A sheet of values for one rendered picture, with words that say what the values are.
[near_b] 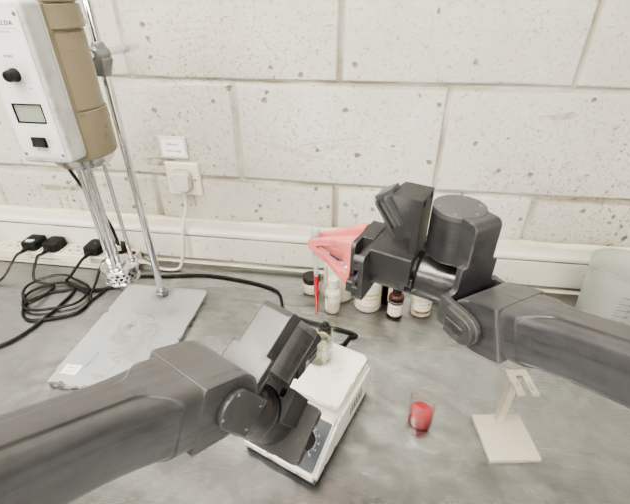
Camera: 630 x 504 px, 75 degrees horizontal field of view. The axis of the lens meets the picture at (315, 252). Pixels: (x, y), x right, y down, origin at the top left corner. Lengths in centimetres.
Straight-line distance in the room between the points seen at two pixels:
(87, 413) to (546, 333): 35
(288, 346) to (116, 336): 59
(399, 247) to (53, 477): 38
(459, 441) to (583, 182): 61
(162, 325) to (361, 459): 49
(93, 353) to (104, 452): 64
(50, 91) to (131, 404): 47
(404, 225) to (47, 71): 49
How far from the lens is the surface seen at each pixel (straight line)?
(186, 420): 32
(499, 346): 44
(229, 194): 103
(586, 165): 104
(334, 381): 68
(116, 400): 30
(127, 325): 97
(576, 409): 88
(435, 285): 49
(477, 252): 45
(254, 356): 40
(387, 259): 48
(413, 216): 46
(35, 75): 66
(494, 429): 78
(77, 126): 70
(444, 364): 86
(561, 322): 41
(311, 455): 66
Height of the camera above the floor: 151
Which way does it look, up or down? 33 degrees down
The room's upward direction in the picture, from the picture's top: straight up
